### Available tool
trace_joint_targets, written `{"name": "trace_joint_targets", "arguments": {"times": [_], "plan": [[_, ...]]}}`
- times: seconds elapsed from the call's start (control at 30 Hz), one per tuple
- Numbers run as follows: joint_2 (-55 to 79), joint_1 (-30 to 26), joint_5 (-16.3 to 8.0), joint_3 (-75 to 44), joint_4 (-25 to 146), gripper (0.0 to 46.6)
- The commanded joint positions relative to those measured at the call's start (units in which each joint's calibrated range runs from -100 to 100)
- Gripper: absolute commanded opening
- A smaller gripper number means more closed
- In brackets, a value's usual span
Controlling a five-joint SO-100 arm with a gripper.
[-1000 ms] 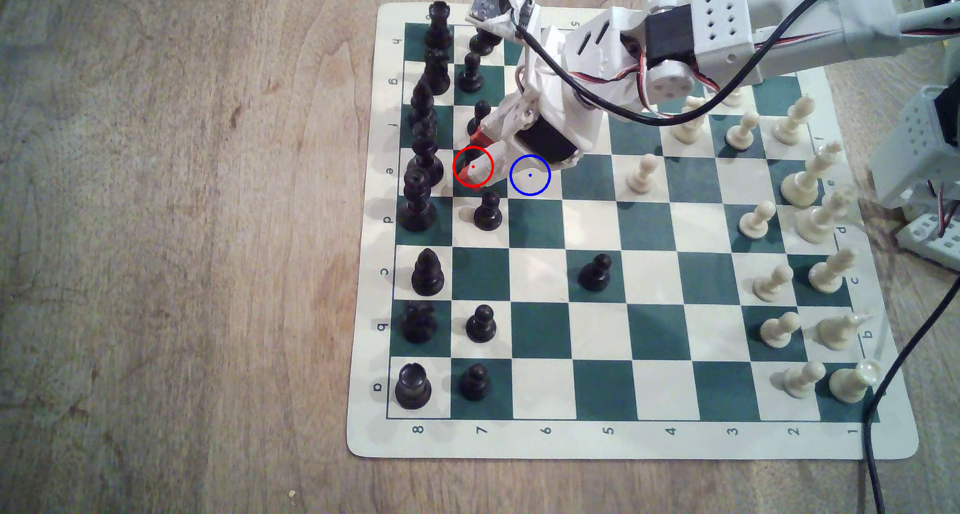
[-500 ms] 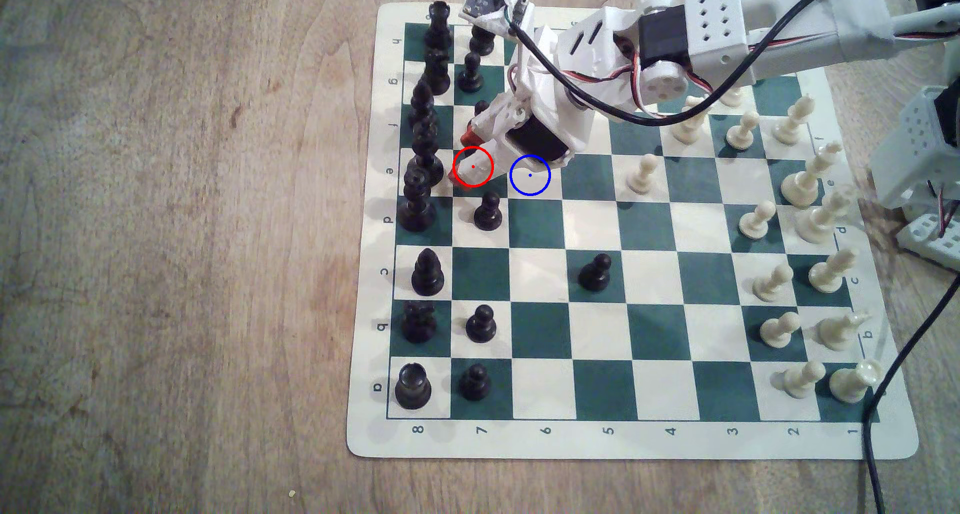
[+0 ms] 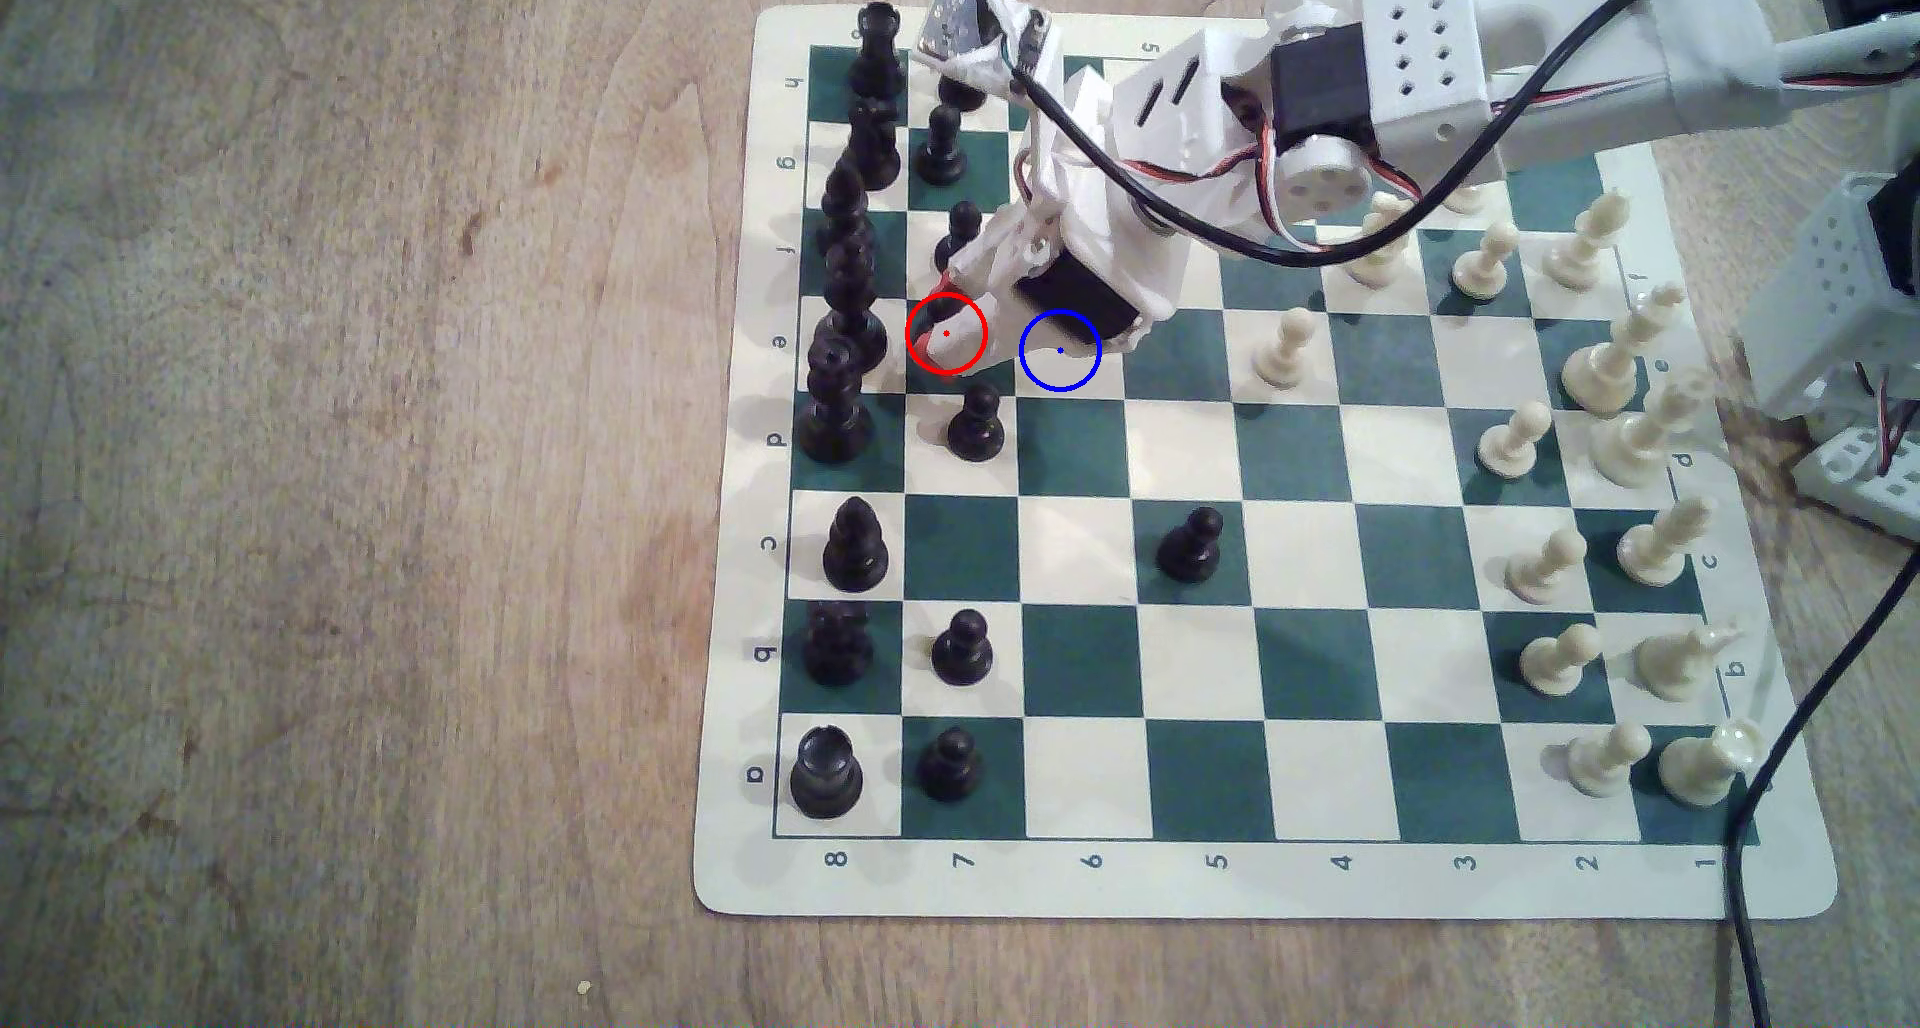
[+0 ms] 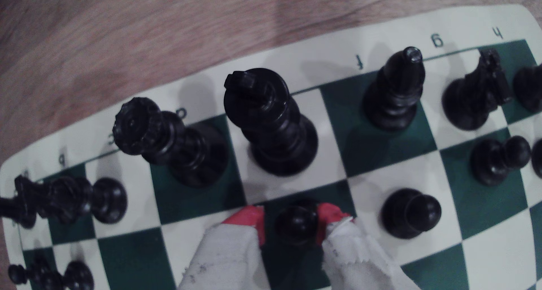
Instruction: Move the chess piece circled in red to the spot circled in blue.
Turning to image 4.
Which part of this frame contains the black chess rook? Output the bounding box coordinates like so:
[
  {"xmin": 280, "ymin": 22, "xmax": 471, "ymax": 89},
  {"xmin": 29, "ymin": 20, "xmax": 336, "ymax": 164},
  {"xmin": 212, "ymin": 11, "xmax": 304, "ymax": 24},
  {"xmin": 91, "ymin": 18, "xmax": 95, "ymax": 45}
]
[{"xmin": 513, "ymin": 63, "xmax": 542, "ymax": 113}]

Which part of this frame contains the black chess bishop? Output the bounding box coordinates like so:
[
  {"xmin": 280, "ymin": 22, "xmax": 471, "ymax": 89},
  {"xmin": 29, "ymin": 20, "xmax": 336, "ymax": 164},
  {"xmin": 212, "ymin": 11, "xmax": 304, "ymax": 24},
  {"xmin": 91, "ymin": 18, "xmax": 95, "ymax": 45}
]
[
  {"xmin": 42, "ymin": 176, "xmax": 128, "ymax": 225},
  {"xmin": 363, "ymin": 47, "xmax": 427, "ymax": 132}
]

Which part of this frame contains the black chess king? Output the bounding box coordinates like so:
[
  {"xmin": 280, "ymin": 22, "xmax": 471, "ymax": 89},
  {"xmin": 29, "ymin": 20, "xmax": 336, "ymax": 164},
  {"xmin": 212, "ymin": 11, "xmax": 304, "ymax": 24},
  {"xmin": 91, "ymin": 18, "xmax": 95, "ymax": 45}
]
[{"xmin": 223, "ymin": 68, "xmax": 319, "ymax": 177}]

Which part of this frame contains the green white chess mat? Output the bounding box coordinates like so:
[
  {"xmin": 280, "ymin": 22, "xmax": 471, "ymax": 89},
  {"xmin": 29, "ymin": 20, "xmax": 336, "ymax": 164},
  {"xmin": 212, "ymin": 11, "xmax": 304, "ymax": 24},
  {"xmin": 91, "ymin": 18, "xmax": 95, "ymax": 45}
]
[{"xmin": 0, "ymin": 4, "xmax": 542, "ymax": 290}]

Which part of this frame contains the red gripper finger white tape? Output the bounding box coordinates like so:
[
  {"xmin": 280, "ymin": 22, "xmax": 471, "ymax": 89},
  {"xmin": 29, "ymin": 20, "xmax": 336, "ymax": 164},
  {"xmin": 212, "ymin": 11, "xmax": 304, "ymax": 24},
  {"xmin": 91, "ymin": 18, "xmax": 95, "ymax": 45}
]
[
  {"xmin": 317, "ymin": 203, "xmax": 422, "ymax": 290},
  {"xmin": 178, "ymin": 205, "xmax": 272, "ymax": 290}
]

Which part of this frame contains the black chess pawn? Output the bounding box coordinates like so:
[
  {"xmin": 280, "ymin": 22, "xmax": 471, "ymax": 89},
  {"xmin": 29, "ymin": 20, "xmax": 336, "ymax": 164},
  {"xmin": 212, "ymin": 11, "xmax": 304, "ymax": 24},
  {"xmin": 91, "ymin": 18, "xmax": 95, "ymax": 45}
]
[
  {"xmin": 531, "ymin": 138, "xmax": 542, "ymax": 179},
  {"xmin": 274, "ymin": 199, "xmax": 320, "ymax": 247},
  {"xmin": 380, "ymin": 188, "xmax": 443, "ymax": 240},
  {"xmin": 8, "ymin": 256, "xmax": 49, "ymax": 289},
  {"xmin": 40, "ymin": 260, "xmax": 95, "ymax": 290},
  {"xmin": 469, "ymin": 135, "xmax": 532, "ymax": 187}
]

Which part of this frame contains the black chess knight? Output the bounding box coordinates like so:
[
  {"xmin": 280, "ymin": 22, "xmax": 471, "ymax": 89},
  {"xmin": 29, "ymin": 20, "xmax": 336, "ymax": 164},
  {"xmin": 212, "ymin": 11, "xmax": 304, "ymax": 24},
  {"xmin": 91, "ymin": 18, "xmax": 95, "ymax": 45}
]
[
  {"xmin": 441, "ymin": 49, "xmax": 513, "ymax": 131},
  {"xmin": 0, "ymin": 174, "xmax": 53, "ymax": 230}
]

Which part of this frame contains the black chess queen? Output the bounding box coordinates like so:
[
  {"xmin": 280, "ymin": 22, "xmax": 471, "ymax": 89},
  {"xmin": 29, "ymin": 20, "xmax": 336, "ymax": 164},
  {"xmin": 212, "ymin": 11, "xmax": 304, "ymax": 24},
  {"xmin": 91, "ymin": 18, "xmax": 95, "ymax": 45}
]
[{"xmin": 113, "ymin": 96, "xmax": 230, "ymax": 188}]

